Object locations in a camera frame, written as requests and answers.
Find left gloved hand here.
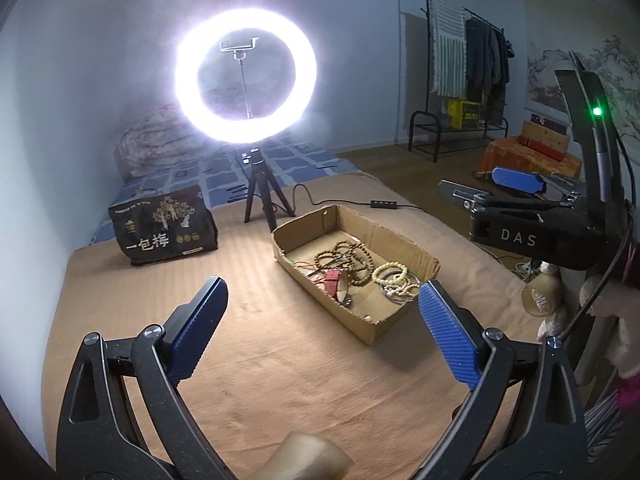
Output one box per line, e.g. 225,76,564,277
247,431,354,480

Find blue thin bangle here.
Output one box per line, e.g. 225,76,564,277
378,282,421,304

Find white ring light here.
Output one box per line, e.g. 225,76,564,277
174,6,318,144

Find black tripod stand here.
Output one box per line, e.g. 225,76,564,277
243,148,295,232

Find yellow box on rack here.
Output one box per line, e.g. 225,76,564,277
447,99,480,130

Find brown cardboard box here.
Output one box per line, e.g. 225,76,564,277
271,205,440,344

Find long brown bead necklace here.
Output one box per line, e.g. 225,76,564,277
313,239,377,288

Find black clothes rack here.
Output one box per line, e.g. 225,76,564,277
408,0,514,162

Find folded floral quilt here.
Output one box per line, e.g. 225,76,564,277
114,103,206,180

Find dark hanging clothes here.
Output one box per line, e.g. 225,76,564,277
465,18,514,127

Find landscape wall painting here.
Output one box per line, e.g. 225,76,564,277
522,0,640,151

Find right gloved hand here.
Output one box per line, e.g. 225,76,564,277
522,263,639,386

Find white striped towel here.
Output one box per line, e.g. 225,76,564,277
430,0,466,99

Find blue checkered bed sheet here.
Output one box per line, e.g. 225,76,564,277
89,131,359,246

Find cream bead bracelet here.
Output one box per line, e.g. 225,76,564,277
371,260,411,291

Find orange wooden chest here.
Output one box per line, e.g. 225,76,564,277
476,120,582,179

